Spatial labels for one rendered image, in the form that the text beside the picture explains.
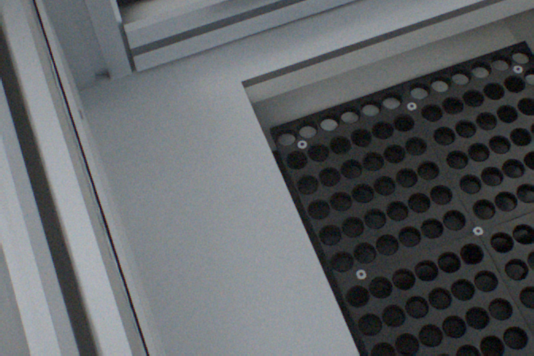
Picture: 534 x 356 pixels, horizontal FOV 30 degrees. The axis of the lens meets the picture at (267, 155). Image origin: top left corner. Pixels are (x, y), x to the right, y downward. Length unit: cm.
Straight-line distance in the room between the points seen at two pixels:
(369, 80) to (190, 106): 18
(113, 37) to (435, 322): 24
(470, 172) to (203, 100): 17
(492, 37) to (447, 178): 17
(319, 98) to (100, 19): 21
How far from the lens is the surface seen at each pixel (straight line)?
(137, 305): 42
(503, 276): 58
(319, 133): 62
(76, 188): 40
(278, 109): 70
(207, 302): 52
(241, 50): 60
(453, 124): 63
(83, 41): 57
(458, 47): 74
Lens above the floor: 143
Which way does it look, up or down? 60 degrees down
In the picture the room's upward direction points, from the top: 6 degrees counter-clockwise
